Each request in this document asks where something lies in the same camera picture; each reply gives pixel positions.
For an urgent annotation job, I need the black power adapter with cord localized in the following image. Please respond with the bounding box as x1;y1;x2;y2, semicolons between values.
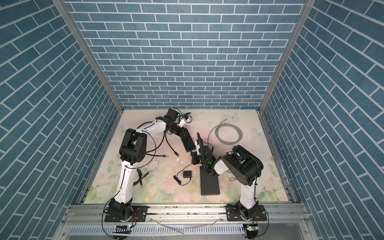
173;164;192;186

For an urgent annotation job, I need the long black ethernet cable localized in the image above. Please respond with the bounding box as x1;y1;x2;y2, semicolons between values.
164;112;192;157

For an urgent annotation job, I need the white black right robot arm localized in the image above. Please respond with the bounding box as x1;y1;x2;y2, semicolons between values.
191;145;264;210

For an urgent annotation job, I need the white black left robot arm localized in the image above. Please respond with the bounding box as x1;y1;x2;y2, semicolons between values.
111;108;196;205

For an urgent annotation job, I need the large flat black box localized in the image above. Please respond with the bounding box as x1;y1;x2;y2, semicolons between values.
200;167;220;196

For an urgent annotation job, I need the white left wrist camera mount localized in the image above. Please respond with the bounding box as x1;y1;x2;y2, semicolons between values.
178;116;193;127

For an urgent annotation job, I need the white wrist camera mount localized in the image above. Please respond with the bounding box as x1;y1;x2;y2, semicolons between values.
178;116;193;127
195;140;201;156

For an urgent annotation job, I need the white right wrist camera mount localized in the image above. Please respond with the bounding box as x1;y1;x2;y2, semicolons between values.
195;140;201;156

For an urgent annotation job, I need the black ethernet cable loop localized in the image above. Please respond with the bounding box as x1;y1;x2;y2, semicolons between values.
136;121;169;158

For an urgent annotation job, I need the grey coiled cable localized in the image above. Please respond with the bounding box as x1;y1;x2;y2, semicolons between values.
206;118;243;146

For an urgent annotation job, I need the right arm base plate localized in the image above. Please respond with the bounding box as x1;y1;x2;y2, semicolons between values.
225;202;268;222

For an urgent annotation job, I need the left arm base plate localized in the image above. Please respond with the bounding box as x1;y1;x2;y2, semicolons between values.
104;206;148;223

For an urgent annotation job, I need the aluminium front rail frame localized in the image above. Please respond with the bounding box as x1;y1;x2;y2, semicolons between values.
54;202;317;240

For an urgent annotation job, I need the aluminium corner post left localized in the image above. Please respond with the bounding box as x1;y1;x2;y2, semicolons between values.
52;0;124;113

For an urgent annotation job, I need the aluminium corner post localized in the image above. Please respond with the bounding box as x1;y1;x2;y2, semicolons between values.
259;0;316;114
52;0;124;113

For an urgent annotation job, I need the aluminium corner post right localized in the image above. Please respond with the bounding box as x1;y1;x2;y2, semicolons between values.
259;0;316;114

